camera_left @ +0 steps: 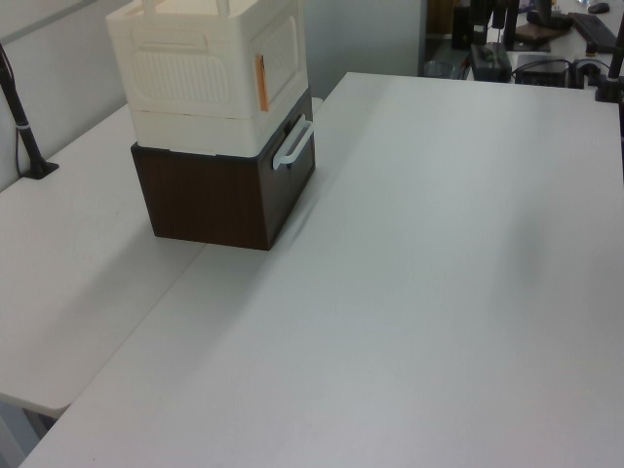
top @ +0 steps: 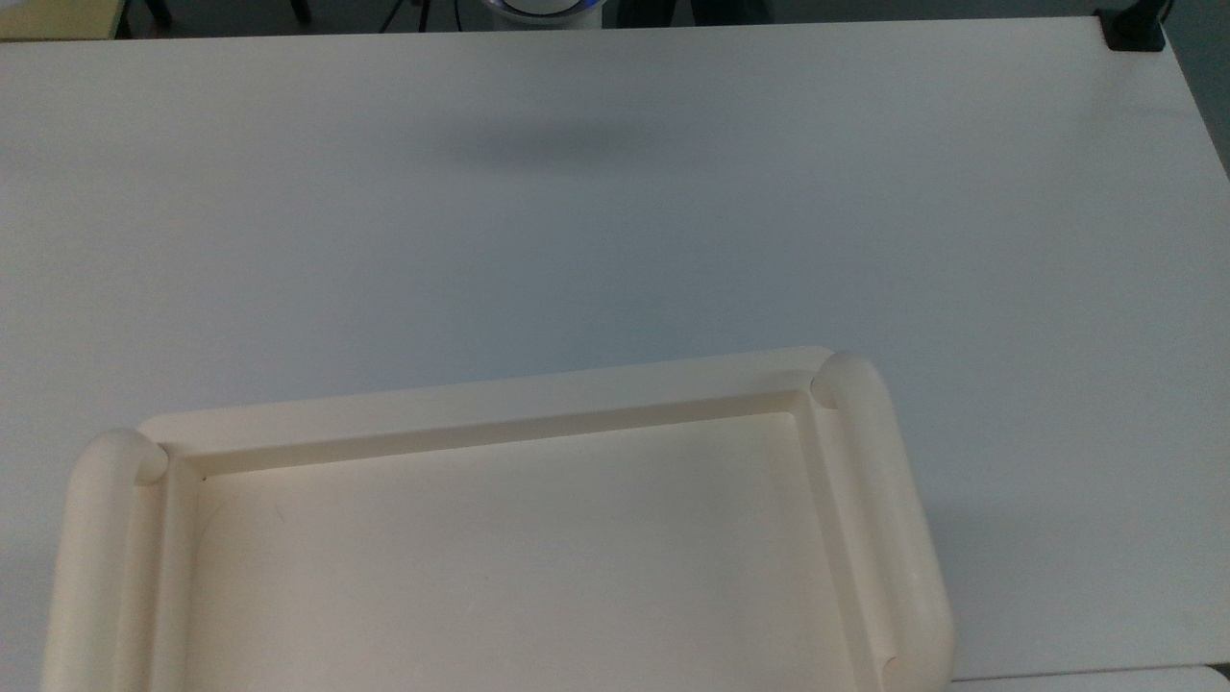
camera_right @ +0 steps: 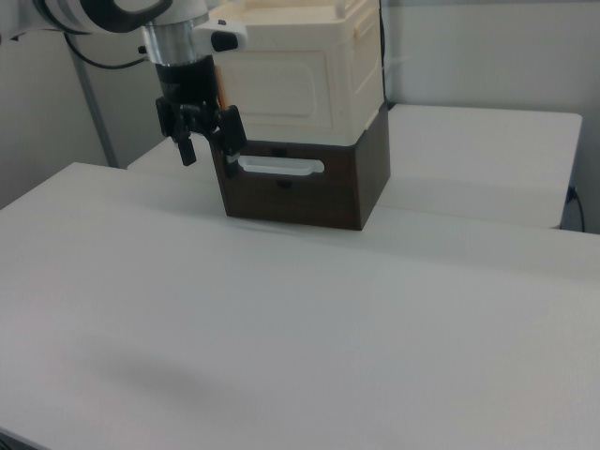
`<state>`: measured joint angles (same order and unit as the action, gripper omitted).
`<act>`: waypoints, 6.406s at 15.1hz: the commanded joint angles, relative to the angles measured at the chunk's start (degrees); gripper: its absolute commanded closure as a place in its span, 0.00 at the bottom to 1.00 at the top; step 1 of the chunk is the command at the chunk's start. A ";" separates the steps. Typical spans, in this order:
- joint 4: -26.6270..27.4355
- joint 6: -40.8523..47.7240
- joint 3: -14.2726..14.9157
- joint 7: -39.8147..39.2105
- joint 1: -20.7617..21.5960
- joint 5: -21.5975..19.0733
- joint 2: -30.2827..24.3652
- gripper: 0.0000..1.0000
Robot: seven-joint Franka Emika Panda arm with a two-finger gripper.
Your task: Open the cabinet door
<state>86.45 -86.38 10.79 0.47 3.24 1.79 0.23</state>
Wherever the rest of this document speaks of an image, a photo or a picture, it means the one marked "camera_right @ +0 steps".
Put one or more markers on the cream plastic cabinet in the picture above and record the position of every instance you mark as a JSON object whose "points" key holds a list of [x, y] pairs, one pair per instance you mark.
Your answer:
{"points": [[356, 56]]}

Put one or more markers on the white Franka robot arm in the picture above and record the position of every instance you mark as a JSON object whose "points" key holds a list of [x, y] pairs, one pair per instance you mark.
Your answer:
{"points": [[108, 11]]}

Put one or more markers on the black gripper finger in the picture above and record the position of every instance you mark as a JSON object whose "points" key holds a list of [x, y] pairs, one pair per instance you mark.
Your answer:
{"points": [[186, 150], [232, 133]]}

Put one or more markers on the cream cabinet door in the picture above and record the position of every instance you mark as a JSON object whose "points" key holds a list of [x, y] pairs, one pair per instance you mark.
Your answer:
{"points": [[281, 79]]}

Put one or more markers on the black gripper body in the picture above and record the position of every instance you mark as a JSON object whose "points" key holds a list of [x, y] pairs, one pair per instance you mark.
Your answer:
{"points": [[185, 84]]}

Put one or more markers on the dark brown wooden drawer box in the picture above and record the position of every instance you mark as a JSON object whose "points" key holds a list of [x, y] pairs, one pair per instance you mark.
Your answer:
{"points": [[304, 201]]}

